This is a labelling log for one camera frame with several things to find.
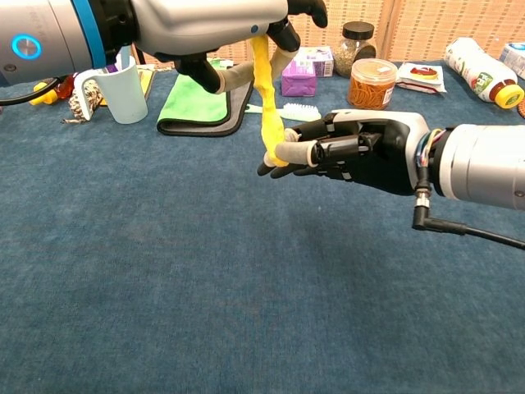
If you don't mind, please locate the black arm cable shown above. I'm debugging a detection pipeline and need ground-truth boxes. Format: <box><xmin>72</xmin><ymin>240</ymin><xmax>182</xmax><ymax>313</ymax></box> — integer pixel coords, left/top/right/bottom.
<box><xmin>412</xmin><ymin>167</ymin><xmax>525</xmax><ymax>250</ymax></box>
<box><xmin>0</xmin><ymin>76</ymin><xmax>62</xmax><ymax>107</ymax></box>

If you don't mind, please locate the grey microfibre cloth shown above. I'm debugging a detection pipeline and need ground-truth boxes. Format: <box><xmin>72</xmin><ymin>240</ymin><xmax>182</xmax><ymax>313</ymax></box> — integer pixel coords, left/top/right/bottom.
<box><xmin>157</xmin><ymin>80</ymin><xmax>256</xmax><ymax>138</ymax></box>

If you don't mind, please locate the yellow twisted cloth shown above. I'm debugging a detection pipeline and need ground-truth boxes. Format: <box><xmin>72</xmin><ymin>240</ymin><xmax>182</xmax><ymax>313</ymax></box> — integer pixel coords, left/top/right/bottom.
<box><xmin>251</xmin><ymin>34</ymin><xmax>290</xmax><ymax>167</ymax></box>

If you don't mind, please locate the packaged donut snack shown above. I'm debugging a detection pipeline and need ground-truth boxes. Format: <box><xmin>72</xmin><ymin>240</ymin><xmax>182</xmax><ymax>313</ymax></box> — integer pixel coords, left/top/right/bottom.
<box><xmin>395</xmin><ymin>62</ymin><xmax>447</xmax><ymax>94</ymax></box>

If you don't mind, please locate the white and purple box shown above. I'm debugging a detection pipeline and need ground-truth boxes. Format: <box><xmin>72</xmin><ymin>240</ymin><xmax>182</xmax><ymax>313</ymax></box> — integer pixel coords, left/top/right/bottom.
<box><xmin>293</xmin><ymin>46</ymin><xmax>335</xmax><ymax>78</ymax></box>

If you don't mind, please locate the light blue handled cup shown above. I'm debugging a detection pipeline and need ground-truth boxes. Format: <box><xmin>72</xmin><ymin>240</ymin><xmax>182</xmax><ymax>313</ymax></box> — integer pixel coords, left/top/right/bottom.
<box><xmin>73</xmin><ymin>54</ymin><xmax>148</xmax><ymax>125</ymax></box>

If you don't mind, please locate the mint green scrub brush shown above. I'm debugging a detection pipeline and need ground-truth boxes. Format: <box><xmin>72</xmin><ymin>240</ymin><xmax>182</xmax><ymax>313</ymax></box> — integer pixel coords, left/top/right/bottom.
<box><xmin>244</xmin><ymin>103</ymin><xmax>322</xmax><ymax>123</ymax></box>

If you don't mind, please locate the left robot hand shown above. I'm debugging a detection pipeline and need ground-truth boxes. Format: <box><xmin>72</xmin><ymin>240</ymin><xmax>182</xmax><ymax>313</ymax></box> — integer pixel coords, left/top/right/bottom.
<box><xmin>130</xmin><ymin>0</ymin><xmax>328</xmax><ymax>94</ymax></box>

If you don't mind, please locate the purple cardboard box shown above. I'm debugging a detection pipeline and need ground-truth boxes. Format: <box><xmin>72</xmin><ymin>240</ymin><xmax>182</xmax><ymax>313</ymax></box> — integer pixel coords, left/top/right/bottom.
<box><xmin>281</xmin><ymin>60</ymin><xmax>317</xmax><ymax>98</ymax></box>

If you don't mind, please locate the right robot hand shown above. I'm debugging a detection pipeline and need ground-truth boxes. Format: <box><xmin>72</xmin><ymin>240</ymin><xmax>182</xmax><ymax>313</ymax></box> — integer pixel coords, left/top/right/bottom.
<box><xmin>257</xmin><ymin>110</ymin><xmax>431</xmax><ymax>196</ymax></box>

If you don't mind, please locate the green microfibre cloth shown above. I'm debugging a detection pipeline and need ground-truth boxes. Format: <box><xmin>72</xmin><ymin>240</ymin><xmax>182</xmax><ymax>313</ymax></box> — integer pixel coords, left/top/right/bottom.
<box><xmin>157</xmin><ymin>59</ymin><xmax>231</xmax><ymax>124</ymax></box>

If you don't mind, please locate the white bottle yellow cap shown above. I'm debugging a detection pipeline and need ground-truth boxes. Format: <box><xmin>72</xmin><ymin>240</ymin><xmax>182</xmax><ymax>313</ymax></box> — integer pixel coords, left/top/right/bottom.
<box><xmin>445</xmin><ymin>37</ymin><xmax>525</xmax><ymax>110</ymax></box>

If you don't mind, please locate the honey bottle yellow cap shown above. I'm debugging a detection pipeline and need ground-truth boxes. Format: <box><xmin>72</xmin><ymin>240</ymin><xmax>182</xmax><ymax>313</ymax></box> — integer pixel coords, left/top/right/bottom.
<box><xmin>28</xmin><ymin>73</ymin><xmax>78</xmax><ymax>107</ymax></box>

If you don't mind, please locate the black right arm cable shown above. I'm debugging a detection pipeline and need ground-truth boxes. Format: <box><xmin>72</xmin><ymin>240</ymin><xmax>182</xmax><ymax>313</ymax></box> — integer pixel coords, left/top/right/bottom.
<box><xmin>412</xmin><ymin>167</ymin><xmax>525</xmax><ymax>250</ymax></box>

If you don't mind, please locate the clear jar of rubber bands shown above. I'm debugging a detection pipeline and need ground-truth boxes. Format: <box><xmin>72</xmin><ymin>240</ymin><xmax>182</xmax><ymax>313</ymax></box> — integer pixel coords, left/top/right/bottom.
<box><xmin>347</xmin><ymin>58</ymin><xmax>399</xmax><ymax>112</ymax></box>

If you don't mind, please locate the blue felt table cover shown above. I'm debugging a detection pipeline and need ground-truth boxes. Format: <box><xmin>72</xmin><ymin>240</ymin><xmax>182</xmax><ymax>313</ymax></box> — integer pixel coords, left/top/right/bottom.
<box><xmin>0</xmin><ymin>61</ymin><xmax>525</xmax><ymax>394</ymax></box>

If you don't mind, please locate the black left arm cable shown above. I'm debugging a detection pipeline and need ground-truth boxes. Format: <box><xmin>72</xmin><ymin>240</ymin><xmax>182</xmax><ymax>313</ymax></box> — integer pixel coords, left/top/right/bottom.
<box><xmin>0</xmin><ymin>76</ymin><xmax>62</xmax><ymax>107</ymax></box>

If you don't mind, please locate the glass jar black lid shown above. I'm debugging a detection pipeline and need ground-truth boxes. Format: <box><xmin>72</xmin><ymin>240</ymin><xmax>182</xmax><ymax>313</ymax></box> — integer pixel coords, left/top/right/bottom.
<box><xmin>334</xmin><ymin>21</ymin><xmax>377</xmax><ymax>79</ymax></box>

